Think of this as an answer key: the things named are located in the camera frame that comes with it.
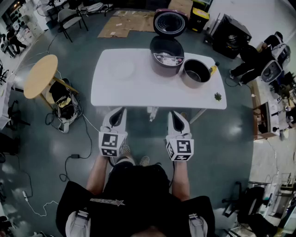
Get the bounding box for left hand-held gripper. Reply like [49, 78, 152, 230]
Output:
[99, 106, 128, 158]

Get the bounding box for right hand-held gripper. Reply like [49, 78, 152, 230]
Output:
[165, 110, 194, 162]

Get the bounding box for white perforated steamer tray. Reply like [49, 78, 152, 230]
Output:
[108, 59, 135, 79]

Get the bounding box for dark metal pot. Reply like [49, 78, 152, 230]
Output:
[180, 58, 212, 89]

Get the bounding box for maroon rice cooker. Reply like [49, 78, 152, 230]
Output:
[149, 8, 189, 77]

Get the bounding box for person's right forearm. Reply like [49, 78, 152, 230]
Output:
[171, 159, 191, 201]

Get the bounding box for person's left forearm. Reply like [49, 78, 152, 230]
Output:
[86, 154, 116, 196]

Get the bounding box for clear plastic bottle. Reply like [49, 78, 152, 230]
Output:
[148, 106, 159, 122]

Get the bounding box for black bag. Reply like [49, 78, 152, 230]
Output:
[46, 78, 84, 134]

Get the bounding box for yellow bottle with black cap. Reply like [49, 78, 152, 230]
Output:
[209, 61, 220, 75]

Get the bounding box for person's black shirt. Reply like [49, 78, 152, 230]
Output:
[55, 162, 216, 237]

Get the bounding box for wooden shelf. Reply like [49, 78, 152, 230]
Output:
[252, 101, 282, 141]

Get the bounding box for round wooden table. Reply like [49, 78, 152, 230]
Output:
[23, 54, 79, 109]

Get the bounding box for flattened cardboard sheets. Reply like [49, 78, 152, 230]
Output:
[97, 10, 160, 38]

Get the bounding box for black bin with yellow lid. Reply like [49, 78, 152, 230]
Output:
[188, 7, 210, 33]

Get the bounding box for black washing machine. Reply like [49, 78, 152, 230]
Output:
[212, 13, 253, 60]

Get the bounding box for black office chair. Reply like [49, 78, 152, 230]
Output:
[222, 181, 278, 237]

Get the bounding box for white bag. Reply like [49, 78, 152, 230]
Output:
[78, 2, 106, 14]

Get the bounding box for brown cardboard box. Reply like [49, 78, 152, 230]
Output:
[168, 0, 194, 17]

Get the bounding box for grey shoulder strap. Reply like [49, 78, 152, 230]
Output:
[187, 212, 209, 237]
[65, 209, 91, 237]

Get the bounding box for grey chair with black frame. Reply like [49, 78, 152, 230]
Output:
[57, 8, 89, 43]

